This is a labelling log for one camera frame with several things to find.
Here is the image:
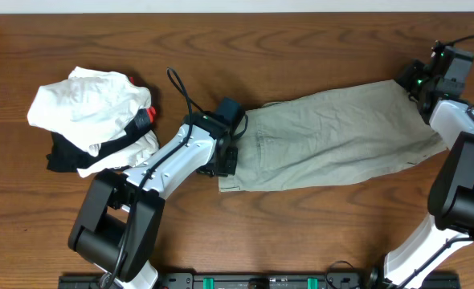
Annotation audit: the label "khaki grey shorts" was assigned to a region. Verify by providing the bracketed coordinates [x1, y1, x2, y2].
[219, 80, 447, 193]

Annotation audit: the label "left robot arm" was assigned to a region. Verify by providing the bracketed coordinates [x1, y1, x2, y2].
[58, 98, 247, 288]

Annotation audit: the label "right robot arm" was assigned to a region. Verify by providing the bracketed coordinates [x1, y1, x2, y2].
[365, 41, 474, 289]

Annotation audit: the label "red garment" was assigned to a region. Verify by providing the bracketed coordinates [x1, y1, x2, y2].
[128, 75, 157, 124]

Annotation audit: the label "white bottom garment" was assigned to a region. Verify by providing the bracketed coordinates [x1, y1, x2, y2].
[77, 131, 159, 178]

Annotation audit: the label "white garment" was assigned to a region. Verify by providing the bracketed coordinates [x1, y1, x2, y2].
[27, 67, 152, 157]
[77, 131, 159, 178]

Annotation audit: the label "white top garment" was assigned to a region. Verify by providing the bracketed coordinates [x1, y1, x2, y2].
[27, 67, 152, 157]

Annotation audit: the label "black garment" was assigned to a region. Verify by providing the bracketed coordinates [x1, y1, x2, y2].
[47, 110, 152, 173]

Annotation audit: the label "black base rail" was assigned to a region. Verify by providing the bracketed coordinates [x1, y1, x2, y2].
[58, 272, 462, 289]

